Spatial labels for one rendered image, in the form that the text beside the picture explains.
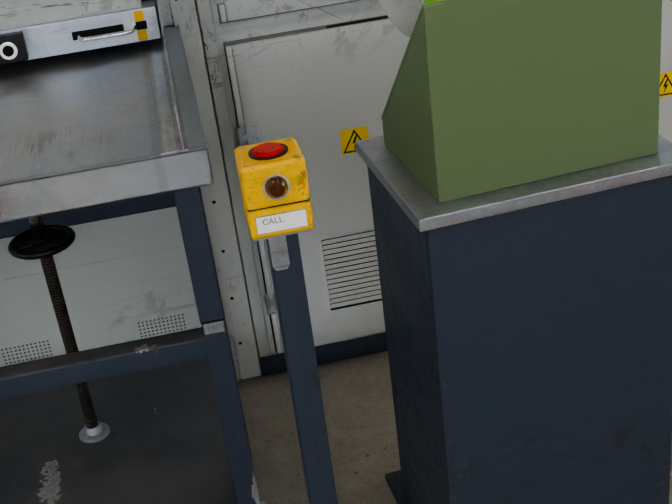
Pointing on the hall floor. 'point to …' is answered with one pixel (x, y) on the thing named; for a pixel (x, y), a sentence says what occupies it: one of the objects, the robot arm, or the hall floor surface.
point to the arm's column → (532, 349)
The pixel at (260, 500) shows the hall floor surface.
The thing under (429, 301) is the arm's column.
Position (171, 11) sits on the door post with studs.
